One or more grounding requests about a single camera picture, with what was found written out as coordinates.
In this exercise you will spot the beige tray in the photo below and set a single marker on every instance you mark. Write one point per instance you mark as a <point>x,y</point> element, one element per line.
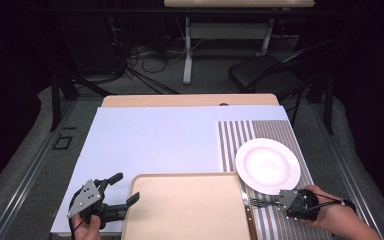
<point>186,210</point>

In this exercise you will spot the striped placemat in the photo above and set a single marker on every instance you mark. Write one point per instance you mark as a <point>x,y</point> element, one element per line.
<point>233,143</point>

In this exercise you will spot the person's left hand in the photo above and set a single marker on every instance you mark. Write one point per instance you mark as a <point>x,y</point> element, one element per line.
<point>88,230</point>

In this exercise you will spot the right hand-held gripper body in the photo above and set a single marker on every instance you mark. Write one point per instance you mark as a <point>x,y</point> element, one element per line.
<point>296,203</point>

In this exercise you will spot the black tape square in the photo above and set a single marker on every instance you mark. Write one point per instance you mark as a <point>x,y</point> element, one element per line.
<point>62,142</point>

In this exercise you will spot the person's right hand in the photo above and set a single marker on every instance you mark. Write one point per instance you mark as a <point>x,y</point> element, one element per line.
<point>330,213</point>

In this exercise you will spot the white plate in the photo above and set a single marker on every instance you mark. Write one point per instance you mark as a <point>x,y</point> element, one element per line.
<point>267,166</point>

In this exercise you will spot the light blue table mat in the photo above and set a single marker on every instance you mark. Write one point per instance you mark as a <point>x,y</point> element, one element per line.
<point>153,140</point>

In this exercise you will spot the white-legged table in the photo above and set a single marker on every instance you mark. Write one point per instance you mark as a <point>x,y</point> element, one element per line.
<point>226,30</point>

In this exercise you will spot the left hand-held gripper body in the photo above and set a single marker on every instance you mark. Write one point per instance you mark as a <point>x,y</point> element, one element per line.
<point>86,200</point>

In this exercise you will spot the black metal stand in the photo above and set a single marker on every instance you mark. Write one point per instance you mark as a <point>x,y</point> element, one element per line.
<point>56,100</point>
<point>328,106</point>

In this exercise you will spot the metal floor rail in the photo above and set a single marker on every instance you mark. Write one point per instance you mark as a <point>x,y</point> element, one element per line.
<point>350,166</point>
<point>26,180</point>

